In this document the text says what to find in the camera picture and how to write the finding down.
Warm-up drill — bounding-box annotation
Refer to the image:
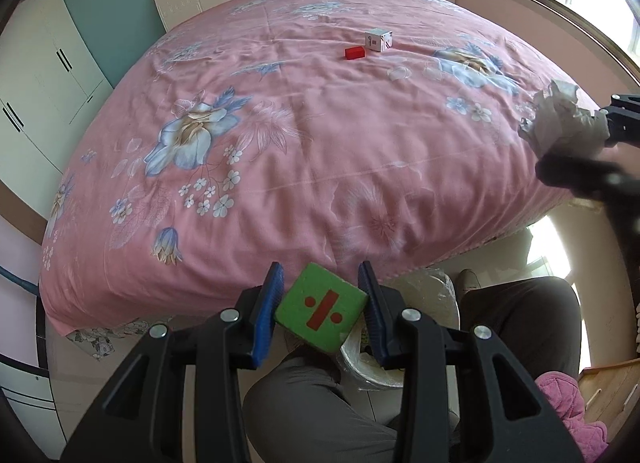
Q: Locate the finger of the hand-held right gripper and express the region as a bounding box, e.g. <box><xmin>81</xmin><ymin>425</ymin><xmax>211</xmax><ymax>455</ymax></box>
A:
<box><xmin>536</xmin><ymin>153</ymin><xmax>640</xmax><ymax>244</ymax></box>
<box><xmin>597</xmin><ymin>93</ymin><xmax>640</xmax><ymax>146</ymax></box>

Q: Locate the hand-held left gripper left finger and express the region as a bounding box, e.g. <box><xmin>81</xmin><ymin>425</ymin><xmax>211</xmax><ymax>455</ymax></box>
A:
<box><xmin>60</xmin><ymin>261</ymin><xmax>285</xmax><ymax>463</ymax></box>

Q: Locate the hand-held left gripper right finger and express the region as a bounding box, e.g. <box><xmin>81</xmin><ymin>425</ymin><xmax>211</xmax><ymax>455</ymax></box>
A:
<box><xmin>357</xmin><ymin>260</ymin><xmax>583</xmax><ymax>463</ymax></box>

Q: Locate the green block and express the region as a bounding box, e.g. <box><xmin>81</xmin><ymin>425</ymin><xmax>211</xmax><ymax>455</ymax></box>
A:
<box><xmin>274</xmin><ymin>263</ymin><xmax>369</xmax><ymax>355</ymax></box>

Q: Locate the white lined trash bin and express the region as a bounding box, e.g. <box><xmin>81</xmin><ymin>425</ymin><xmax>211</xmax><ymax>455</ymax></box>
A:
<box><xmin>340</xmin><ymin>268</ymin><xmax>461</xmax><ymax>389</ymax></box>

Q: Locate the white paper ball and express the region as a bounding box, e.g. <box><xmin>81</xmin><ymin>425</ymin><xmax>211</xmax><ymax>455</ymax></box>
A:
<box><xmin>518</xmin><ymin>79</ymin><xmax>610</xmax><ymax>156</ymax></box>

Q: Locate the person's left leg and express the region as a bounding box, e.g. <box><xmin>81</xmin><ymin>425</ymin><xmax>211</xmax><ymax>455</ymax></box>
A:
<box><xmin>242</xmin><ymin>343</ymin><xmax>461</xmax><ymax>463</ymax></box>

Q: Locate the person's leg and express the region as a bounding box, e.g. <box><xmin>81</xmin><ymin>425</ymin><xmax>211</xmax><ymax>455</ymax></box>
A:
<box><xmin>242</xmin><ymin>343</ymin><xmax>461</xmax><ymax>463</ymax></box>
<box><xmin>457</xmin><ymin>277</ymin><xmax>583</xmax><ymax>380</ymax></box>

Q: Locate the person's right leg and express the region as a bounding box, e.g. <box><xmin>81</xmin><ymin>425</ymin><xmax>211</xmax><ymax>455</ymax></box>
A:
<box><xmin>457</xmin><ymin>277</ymin><xmax>583</xmax><ymax>380</ymax></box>

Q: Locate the floral bed sheet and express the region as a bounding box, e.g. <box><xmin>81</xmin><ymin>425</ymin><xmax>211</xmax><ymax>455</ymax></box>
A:
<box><xmin>65</xmin><ymin>318</ymin><xmax>176</xmax><ymax>361</ymax></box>

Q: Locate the pink floral blanket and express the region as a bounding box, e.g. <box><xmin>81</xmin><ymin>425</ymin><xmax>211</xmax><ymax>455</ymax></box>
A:
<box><xmin>40</xmin><ymin>0</ymin><xmax>616</xmax><ymax>336</ymax></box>

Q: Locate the pink slipper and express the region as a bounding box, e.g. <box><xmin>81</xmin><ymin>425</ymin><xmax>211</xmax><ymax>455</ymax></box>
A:
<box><xmin>535</xmin><ymin>370</ymin><xmax>612</xmax><ymax>463</ymax></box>

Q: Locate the light wooden furniture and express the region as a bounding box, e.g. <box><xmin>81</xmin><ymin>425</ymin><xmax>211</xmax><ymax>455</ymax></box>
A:
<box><xmin>577</xmin><ymin>358</ymin><xmax>640</xmax><ymax>444</ymax></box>

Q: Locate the small white box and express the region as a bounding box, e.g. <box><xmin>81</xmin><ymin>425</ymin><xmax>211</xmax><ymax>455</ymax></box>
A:
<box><xmin>364</xmin><ymin>30</ymin><xmax>393</xmax><ymax>53</ymax></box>

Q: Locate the curved metal pole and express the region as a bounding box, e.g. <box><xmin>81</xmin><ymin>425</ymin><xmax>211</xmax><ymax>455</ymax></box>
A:
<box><xmin>0</xmin><ymin>265</ymin><xmax>40</xmax><ymax>295</ymax></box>

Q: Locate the white cabinet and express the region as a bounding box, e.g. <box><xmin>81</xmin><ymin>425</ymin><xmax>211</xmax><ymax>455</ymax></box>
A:
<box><xmin>0</xmin><ymin>288</ymin><xmax>68</xmax><ymax>459</ymax></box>

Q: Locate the white wardrobe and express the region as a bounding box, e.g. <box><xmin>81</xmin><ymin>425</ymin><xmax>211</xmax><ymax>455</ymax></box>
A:
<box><xmin>0</xmin><ymin>0</ymin><xmax>116</xmax><ymax>244</ymax></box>

